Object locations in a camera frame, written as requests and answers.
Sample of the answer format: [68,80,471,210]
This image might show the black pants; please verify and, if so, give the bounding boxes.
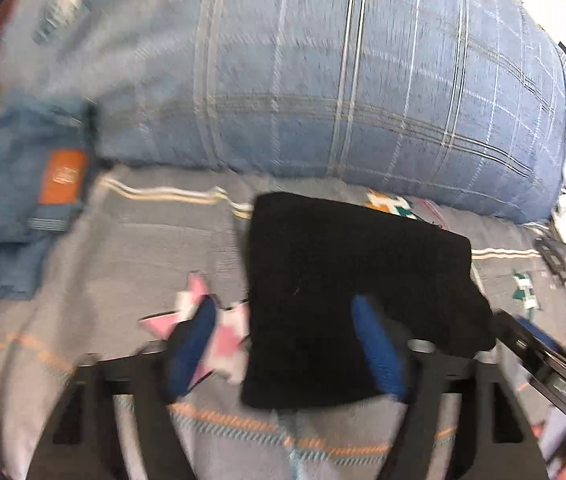
[240,192,496,411]

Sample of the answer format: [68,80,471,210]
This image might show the black remote on bed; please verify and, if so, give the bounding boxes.
[533,236,566,284]

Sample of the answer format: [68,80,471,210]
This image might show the grey patterned bed sheet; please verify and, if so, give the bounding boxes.
[0,166,566,479]

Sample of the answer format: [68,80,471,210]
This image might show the folded blue jeans orange patch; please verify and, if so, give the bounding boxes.
[0,93,96,300]

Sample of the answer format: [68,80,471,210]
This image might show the blue plaid pillow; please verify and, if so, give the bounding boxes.
[0,0,566,223]

